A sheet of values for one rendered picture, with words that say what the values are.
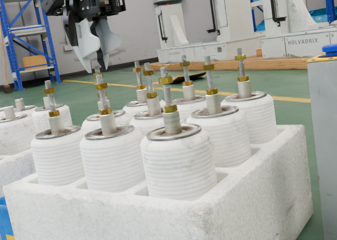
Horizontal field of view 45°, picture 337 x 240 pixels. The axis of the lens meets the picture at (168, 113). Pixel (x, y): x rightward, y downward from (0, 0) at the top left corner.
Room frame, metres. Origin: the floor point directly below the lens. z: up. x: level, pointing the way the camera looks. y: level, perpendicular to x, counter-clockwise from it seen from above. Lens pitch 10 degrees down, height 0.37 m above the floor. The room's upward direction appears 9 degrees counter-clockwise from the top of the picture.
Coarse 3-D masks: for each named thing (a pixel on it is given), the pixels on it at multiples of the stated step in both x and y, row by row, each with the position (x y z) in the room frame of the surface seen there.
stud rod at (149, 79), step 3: (144, 63) 0.70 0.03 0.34; (147, 63) 0.70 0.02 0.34; (144, 66) 0.70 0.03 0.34; (147, 66) 0.70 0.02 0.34; (147, 69) 0.70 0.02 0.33; (150, 75) 0.70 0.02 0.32; (147, 78) 0.70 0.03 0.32; (150, 78) 0.70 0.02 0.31; (147, 81) 0.70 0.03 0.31; (150, 81) 0.70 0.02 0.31; (147, 84) 0.70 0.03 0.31; (150, 84) 0.70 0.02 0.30; (150, 87) 0.70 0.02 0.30; (153, 87) 0.70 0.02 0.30; (150, 90) 0.70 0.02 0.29; (153, 90) 0.70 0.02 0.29
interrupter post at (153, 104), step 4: (156, 96) 0.71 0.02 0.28; (148, 100) 0.70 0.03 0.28; (152, 100) 0.69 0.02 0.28; (156, 100) 0.70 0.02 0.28; (148, 104) 0.70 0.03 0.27; (152, 104) 0.69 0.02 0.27; (156, 104) 0.70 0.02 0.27; (148, 108) 0.70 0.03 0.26; (152, 108) 0.69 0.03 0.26; (156, 108) 0.69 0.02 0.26; (160, 108) 0.70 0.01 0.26; (148, 112) 0.70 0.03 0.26; (152, 112) 0.69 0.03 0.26; (156, 112) 0.69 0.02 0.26; (160, 112) 0.70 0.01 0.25
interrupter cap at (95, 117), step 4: (116, 112) 0.78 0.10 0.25; (120, 112) 0.77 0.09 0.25; (124, 112) 0.77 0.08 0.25; (88, 116) 0.78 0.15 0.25; (92, 116) 0.78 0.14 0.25; (96, 116) 0.78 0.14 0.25; (116, 116) 0.74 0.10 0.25; (88, 120) 0.75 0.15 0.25; (92, 120) 0.74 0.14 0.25; (96, 120) 0.74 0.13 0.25
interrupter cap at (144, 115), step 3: (162, 108) 0.74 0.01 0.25; (144, 111) 0.73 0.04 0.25; (147, 111) 0.73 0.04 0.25; (162, 111) 0.72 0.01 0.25; (135, 114) 0.71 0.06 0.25; (138, 114) 0.72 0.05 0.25; (141, 114) 0.71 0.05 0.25; (144, 114) 0.71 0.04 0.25; (147, 114) 0.72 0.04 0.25; (159, 114) 0.68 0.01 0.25; (135, 117) 0.69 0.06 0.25; (138, 117) 0.68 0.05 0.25; (141, 117) 0.68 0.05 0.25; (144, 117) 0.67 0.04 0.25; (147, 117) 0.67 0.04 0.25; (150, 117) 0.67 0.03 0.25; (153, 117) 0.67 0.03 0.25; (156, 117) 0.67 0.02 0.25; (159, 117) 0.67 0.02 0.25
